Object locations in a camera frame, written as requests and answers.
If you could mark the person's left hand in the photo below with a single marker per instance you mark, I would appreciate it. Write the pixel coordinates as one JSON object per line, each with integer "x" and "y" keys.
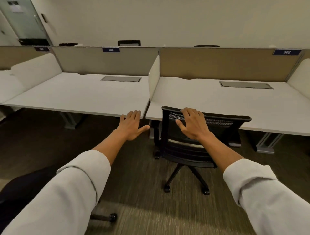
{"x": 130, "y": 126}

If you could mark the grey fabric partition panel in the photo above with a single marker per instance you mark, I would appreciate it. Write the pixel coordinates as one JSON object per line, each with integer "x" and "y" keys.
{"x": 97, "y": 63}

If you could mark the paper sign on door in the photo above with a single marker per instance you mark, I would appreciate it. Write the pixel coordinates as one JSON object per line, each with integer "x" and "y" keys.
{"x": 15, "y": 6}

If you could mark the black computer monitor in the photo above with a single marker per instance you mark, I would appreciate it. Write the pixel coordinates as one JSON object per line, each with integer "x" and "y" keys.
{"x": 34, "y": 41}

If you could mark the frosted glass door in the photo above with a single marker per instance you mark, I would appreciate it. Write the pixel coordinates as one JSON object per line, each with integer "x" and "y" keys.
{"x": 26, "y": 24}

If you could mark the person's left forearm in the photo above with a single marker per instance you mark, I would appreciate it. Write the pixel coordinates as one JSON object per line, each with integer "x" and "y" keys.
{"x": 72, "y": 188}

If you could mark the tan fabric partition panel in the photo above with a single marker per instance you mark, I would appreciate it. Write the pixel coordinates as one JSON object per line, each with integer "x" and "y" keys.
{"x": 218, "y": 64}
{"x": 307, "y": 54}
{"x": 17, "y": 57}

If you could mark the dark wall access plate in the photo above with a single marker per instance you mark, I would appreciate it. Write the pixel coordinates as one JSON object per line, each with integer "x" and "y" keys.
{"x": 44, "y": 17}

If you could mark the black mesh office chair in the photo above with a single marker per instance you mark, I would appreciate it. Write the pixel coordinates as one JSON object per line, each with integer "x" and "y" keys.
{"x": 24, "y": 191}
{"x": 189, "y": 155}

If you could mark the person's right forearm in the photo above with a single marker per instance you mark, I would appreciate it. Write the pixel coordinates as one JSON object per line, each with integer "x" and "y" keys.
{"x": 261, "y": 193}

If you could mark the person's right hand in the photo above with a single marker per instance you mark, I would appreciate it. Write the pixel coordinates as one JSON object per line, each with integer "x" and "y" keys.
{"x": 193, "y": 126}

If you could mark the white desk side divider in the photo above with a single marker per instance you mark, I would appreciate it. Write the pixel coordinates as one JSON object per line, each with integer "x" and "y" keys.
{"x": 300, "y": 80}
{"x": 153, "y": 80}
{"x": 38, "y": 72}

